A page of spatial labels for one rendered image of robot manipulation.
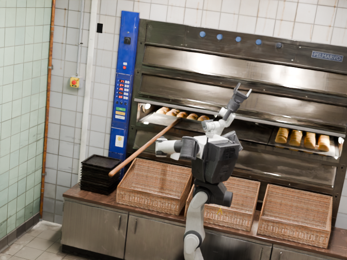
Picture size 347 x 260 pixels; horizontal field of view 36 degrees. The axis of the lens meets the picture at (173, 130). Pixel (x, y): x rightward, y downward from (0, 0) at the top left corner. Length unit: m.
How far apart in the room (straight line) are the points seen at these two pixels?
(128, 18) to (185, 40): 0.53
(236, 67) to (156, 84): 0.73
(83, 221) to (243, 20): 2.17
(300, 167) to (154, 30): 1.73
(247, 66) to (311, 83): 0.54
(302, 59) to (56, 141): 2.41
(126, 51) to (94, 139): 0.89
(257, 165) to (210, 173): 1.07
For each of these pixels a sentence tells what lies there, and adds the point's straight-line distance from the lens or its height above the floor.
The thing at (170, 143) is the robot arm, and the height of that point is 1.34.
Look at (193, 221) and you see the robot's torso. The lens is 4.02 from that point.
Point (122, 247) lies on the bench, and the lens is 4.74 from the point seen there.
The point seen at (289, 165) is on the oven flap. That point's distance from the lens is 4.76.
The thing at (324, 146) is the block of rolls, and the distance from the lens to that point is 4.87.
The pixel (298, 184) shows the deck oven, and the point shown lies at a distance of 4.80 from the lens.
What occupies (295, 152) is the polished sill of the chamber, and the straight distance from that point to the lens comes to 4.71.
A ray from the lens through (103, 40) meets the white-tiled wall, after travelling 4.93.
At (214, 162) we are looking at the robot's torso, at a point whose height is 1.28.
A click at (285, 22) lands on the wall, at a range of 4.56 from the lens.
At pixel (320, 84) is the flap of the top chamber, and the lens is 4.59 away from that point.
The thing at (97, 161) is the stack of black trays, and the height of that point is 0.83.
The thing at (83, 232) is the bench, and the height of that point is 0.26.
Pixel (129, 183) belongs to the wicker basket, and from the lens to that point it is 4.91.
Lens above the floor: 2.39
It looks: 15 degrees down
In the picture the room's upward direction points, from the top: 7 degrees clockwise
